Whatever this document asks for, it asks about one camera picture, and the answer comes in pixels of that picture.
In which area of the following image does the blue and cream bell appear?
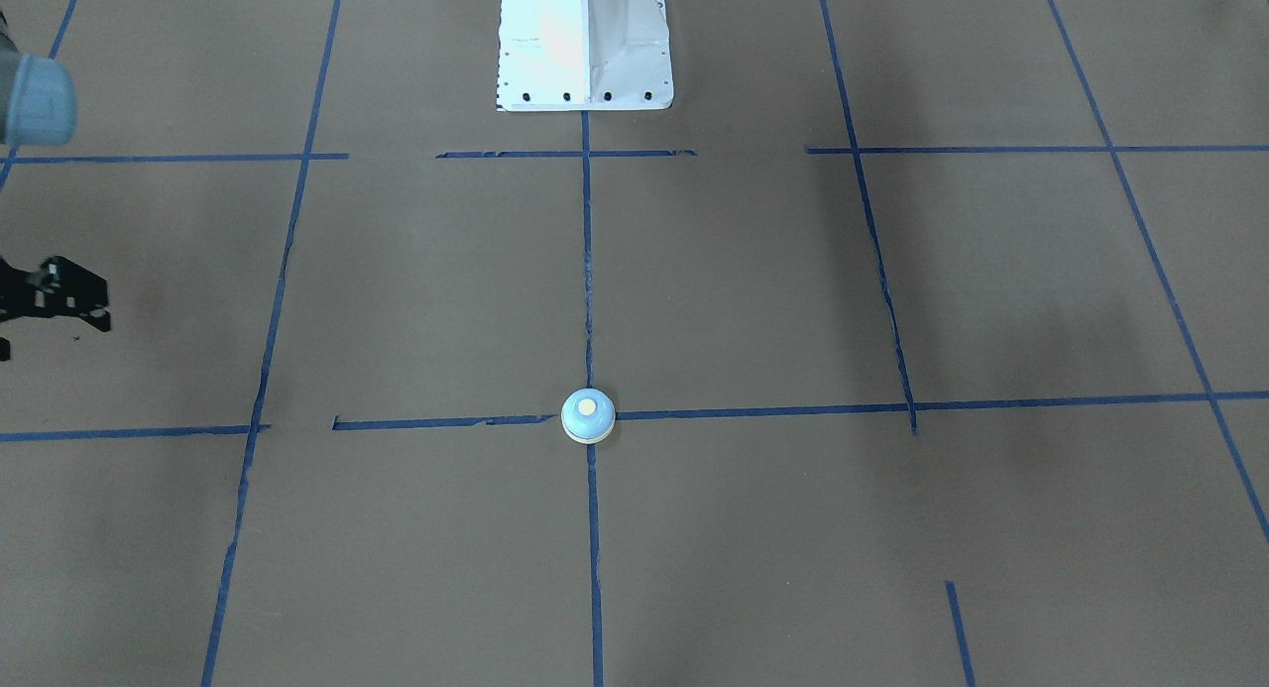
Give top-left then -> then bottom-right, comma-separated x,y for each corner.
560,389 -> 617,446

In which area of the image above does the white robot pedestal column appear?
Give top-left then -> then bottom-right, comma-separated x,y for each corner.
496,0 -> 675,113

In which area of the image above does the brown paper table cover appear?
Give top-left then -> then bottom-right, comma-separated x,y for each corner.
3,0 -> 1266,686

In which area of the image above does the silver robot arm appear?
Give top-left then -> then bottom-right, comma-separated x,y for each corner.
1,17 -> 77,149

